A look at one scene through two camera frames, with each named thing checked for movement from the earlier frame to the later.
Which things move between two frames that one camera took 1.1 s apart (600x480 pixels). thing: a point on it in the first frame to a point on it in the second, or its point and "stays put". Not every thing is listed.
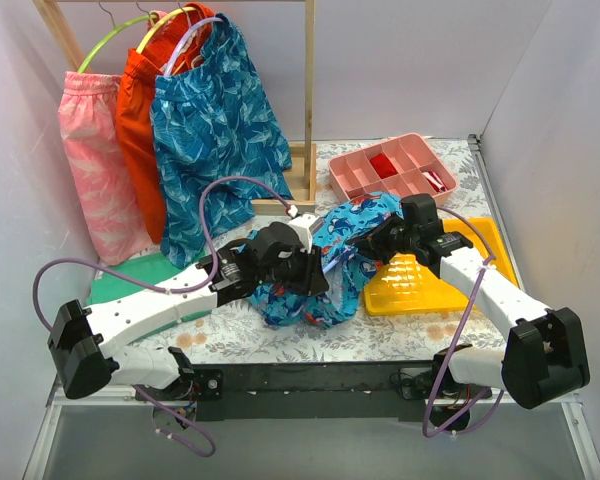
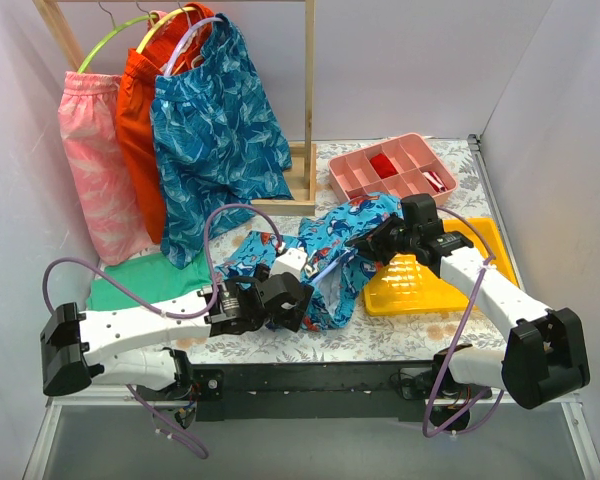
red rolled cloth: [383, 166] stays put
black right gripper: [383, 238] stays put
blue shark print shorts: [346, 269] stays put
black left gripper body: [309, 273] to [290, 304]
